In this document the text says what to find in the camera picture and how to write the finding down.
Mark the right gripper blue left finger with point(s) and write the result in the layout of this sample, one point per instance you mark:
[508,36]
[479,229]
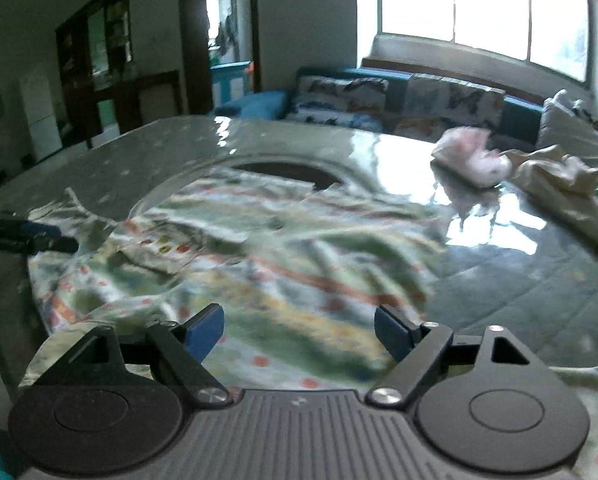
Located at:
[177,353]

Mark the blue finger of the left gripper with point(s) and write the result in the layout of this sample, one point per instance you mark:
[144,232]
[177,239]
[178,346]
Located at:
[34,245]
[14,227]

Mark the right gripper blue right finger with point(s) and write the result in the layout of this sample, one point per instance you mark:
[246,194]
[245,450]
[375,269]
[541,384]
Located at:
[418,351]

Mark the green patterned baby garment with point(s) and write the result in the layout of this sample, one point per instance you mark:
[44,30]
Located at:
[300,273]

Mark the grey star quilted table cover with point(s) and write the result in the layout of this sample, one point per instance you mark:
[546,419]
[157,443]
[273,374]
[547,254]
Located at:
[155,160]

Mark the dark wooden cabinet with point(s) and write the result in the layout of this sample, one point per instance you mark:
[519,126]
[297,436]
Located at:
[103,88]

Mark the pink white folded garment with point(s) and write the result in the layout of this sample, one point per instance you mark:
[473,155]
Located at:
[464,151]

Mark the cream crumpled garment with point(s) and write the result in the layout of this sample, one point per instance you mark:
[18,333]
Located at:
[562,185]

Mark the butterfly cushion centre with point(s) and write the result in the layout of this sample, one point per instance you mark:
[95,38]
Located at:
[433,104]

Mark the butterfly cushion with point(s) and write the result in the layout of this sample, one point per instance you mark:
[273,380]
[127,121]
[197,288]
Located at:
[357,103]
[433,104]

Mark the butterfly cushion left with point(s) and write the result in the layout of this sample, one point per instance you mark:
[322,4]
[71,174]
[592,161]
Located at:
[357,103]

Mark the blue sofa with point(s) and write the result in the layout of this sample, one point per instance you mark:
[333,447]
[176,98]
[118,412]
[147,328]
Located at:
[518,127]

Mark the grey pillow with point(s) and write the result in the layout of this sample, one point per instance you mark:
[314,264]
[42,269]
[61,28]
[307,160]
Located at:
[564,123]

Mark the window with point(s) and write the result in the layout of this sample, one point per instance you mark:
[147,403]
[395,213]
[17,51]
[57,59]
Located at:
[550,34]

